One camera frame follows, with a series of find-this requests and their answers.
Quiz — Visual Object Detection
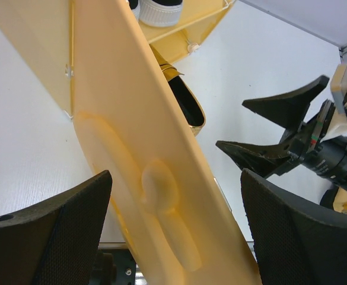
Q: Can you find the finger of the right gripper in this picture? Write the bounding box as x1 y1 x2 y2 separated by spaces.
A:
215 140 291 178
242 75 329 131

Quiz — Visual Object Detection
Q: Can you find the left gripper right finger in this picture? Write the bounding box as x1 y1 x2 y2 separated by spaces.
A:
241 169 347 284

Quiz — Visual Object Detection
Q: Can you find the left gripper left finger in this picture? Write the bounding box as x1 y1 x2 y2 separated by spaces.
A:
0 170 112 284

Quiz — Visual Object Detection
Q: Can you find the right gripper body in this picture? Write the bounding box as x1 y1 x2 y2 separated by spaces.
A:
275 100 347 191

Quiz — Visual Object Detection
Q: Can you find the gold shoe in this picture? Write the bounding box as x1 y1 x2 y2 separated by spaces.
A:
150 45 206 137
320 188 347 215

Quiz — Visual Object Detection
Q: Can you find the yellow cabinet door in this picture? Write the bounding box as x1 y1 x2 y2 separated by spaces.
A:
73 1 261 284

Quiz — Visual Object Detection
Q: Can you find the black white sneaker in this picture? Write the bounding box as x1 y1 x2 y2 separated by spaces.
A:
126 0 183 27

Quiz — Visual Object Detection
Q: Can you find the yellow shoe cabinet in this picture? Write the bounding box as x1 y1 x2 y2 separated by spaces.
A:
0 1 234 116

